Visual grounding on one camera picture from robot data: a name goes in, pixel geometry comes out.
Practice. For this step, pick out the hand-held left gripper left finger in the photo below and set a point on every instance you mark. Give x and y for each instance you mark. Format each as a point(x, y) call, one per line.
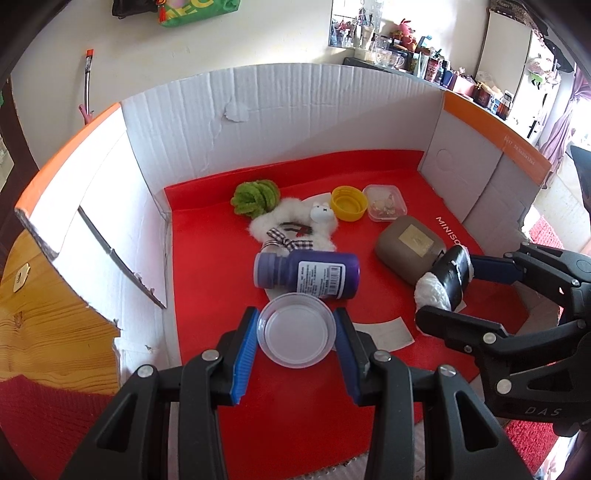
point(245, 357)

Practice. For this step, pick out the red woven mat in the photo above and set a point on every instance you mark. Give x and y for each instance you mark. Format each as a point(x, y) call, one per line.
point(37, 415)

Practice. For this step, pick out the green shopping bag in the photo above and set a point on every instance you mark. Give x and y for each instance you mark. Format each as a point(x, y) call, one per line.
point(198, 10)

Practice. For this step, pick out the small clear plastic box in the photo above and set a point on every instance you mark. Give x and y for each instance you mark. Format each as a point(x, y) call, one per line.
point(385, 204)

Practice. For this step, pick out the white fluffy plush toy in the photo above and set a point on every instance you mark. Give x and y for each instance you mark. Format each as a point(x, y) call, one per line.
point(286, 218)

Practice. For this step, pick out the clear round plastic lid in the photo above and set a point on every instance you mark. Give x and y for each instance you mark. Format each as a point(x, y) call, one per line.
point(295, 332)

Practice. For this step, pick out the pink plush on shelf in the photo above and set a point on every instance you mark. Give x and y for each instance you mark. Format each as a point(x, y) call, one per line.
point(406, 32)

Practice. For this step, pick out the row of shelf items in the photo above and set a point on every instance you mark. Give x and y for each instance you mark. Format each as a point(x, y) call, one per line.
point(438, 69)

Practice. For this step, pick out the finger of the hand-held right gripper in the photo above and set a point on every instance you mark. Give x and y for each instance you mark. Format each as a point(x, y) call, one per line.
point(461, 327)
point(496, 270)

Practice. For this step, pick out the purple curtain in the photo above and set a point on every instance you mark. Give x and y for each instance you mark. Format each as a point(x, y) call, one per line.
point(565, 124)

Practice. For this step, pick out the black hanging item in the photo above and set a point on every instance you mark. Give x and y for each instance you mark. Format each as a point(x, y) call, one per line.
point(136, 5)

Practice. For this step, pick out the yellow bottle cap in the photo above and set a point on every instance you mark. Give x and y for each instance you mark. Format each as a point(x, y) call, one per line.
point(348, 204)

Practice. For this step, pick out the green yarn ball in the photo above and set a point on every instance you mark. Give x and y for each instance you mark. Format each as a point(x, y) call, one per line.
point(254, 199)

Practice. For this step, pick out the orange and white cardboard box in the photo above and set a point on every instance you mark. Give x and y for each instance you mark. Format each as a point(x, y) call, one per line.
point(300, 101)

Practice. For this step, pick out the purple bottle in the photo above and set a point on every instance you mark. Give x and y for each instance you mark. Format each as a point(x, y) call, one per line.
point(277, 273)

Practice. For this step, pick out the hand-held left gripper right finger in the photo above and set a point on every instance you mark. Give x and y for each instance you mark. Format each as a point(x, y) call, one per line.
point(348, 357)

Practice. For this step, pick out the taupe square compact case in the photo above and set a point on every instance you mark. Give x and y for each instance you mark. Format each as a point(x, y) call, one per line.
point(406, 249)

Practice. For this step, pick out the white roll with black band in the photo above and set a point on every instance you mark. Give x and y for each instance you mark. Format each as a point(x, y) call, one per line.
point(450, 277)

